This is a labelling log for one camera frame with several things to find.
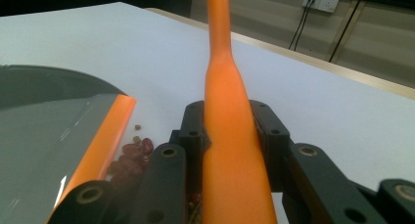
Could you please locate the red beans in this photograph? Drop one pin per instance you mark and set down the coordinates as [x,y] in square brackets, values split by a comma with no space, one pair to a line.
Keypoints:
[133,150]

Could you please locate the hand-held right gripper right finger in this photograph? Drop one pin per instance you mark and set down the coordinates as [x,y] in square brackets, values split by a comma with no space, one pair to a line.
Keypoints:
[272,132]

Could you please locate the white wall socket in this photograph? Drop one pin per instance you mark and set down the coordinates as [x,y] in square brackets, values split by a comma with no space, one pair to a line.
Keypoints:
[321,1]

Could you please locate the orange hand brush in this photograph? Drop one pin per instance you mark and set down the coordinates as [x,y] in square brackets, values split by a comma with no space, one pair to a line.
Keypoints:
[228,119]

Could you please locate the grey dustpan with orange lip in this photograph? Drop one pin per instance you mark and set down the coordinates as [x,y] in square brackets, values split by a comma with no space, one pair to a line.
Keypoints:
[42,136]

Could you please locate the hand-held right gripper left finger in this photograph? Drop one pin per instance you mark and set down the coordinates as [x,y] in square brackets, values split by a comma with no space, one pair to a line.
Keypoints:
[194,126]

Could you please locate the black curtain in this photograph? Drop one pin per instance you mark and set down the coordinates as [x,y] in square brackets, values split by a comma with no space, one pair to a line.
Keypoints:
[81,0]

